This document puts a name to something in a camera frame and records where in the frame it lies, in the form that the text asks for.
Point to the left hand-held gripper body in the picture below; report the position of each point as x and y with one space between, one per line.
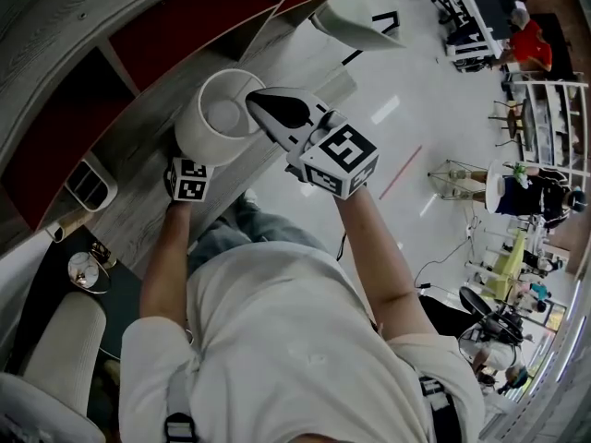
191 183

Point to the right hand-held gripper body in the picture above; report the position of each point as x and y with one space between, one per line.
341 155

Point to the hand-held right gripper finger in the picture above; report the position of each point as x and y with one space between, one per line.
281 109

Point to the white table lamp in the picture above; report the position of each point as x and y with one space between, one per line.
203 132

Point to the person's right forearm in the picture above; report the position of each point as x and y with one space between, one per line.
369 256

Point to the person's left forearm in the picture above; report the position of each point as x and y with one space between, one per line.
161 266

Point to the grey wooden desk with shelves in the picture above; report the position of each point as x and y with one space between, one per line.
134 210

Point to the person's right white shoe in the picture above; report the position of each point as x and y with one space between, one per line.
249 196

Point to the red floor tape strip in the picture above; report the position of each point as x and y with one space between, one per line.
401 172

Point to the person's grey trousers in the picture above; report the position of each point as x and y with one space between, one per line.
277 233

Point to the white pen organizer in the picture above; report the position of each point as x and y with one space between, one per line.
90 187

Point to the beige tube with dark end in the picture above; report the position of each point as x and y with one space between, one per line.
71 224

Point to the white round side table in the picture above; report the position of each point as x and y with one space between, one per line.
493 185

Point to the dark green carpet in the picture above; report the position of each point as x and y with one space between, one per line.
122 321

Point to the black office chair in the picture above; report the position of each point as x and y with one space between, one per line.
454 12

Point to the person's white shirt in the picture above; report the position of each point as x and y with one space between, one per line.
286 349

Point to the yellow-green chair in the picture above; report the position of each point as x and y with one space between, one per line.
508 266

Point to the white shelf unit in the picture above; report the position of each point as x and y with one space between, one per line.
549 123

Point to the person's black harness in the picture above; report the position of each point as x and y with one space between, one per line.
436 404

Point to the grey chair with black frame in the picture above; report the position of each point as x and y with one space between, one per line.
351 26

